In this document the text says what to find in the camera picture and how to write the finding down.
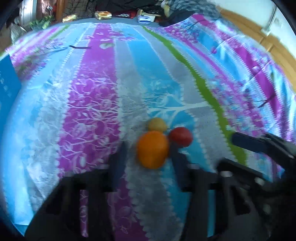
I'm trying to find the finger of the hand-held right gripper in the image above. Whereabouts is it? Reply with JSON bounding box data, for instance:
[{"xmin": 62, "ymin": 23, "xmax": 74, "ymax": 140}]
[
  {"xmin": 231, "ymin": 132, "xmax": 275, "ymax": 154},
  {"xmin": 217, "ymin": 159, "xmax": 266, "ymax": 186}
]

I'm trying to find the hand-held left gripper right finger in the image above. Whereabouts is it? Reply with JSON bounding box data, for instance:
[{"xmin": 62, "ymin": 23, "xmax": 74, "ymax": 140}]
[{"xmin": 171, "ymin": 151, "xmax": 271, "ymax": 241}]

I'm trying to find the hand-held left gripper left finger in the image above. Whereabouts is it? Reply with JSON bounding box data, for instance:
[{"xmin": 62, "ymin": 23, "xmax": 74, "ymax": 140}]
[{"xmin": 24, "ymin": 141, "xmax": 129, "ymax": 241}]

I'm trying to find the large orange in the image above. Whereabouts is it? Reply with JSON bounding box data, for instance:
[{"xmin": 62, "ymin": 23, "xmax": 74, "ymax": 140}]
[{"xmin": 136, "ymin": 131, "xmax": 170, "ymax": 169}]

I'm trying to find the red tomato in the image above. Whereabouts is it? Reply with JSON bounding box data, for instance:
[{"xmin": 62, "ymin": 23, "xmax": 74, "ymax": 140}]
[{"xmin": 168, "ymin": 127, "xmax": 193, "ymax": 148}]

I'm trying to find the small yellow fruit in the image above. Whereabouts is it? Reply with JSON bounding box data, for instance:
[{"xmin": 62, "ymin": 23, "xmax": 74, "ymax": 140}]
[{"xmin": 147, "ymin": 117, "xmax": 167, "ymax": 133}]

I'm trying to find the wooden headboard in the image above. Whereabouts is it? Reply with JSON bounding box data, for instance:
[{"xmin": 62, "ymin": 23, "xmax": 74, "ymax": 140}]
[{"xmin": 217, "ymin": 6, "xmax": 296, "ymax": 93}]

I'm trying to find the white blue small box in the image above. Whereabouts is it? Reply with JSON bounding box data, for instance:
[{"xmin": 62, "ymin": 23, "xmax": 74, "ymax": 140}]
[{"xmin": 137, "ymin": 15, "xmax": 156, "ymax": 24}]

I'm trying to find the grey plaid shirt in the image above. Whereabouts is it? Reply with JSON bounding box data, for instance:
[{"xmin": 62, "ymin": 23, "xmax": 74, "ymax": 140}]
[{"xmin": 166, "ymin": 0, "xmax": 218, "ymax": 16}]

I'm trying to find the pile of dark clothes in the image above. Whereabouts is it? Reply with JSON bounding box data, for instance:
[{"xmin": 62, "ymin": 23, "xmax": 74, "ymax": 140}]
[{"xmin": 95, "ymin": 0, "xmax": 167, "ymax": 16}]

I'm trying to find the bag of green vegetables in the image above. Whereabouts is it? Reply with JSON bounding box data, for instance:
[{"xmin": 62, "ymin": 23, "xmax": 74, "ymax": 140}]
[{"xmin": 29, "ymin": 17, "xmax": 53, "ymax": 29}]

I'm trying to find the brown plaid cloth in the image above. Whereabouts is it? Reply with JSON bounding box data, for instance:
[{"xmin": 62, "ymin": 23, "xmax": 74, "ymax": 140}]
[{"xmin": 62, "ymin": 0, "xmax": 97, "ymax": 19}]

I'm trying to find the white wall conduit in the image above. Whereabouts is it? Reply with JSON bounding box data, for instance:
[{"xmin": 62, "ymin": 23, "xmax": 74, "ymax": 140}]
[{"xmin": 266, "ymin": 3, "xmax": 278, "ymax": 30}]

